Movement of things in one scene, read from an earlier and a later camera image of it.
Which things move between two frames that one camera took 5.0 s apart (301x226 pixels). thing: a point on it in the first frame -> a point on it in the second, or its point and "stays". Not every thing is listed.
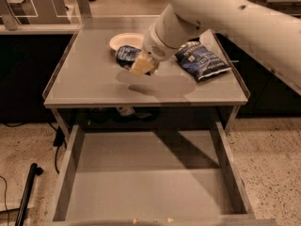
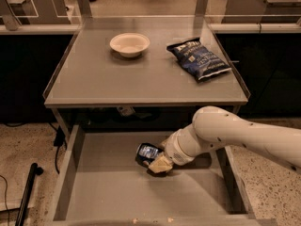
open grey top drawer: x=154 y=177 stays
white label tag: x=126 y=109 stays
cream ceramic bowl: x=127 y=39 stays
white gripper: x=155 y=48 -> x=174 y=150
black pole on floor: x=23 y=205 stays
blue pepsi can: x=126 y=55 -> x=147 y=153
